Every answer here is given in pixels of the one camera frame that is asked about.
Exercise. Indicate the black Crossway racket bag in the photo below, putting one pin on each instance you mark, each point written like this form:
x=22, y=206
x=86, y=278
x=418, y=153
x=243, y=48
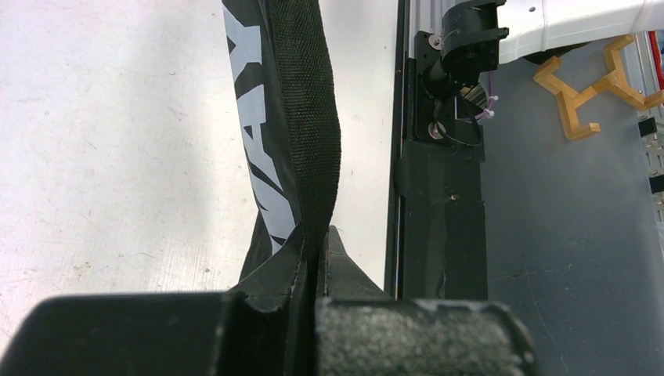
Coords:
x=284, y=88

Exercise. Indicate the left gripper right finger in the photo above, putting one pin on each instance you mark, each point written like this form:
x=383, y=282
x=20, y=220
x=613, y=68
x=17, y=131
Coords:
x=340, y=281

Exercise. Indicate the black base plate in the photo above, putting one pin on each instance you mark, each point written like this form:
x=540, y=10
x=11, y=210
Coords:
x=436, y=215

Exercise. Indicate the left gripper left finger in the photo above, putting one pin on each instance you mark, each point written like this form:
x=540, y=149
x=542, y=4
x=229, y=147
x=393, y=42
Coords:
x=283, y=281

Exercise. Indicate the orange plastic frame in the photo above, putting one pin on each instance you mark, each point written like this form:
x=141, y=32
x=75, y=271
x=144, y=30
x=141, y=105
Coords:
x=615, y=81

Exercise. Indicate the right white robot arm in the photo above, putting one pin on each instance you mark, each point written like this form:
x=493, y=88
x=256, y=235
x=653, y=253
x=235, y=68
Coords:
x=471, y=37

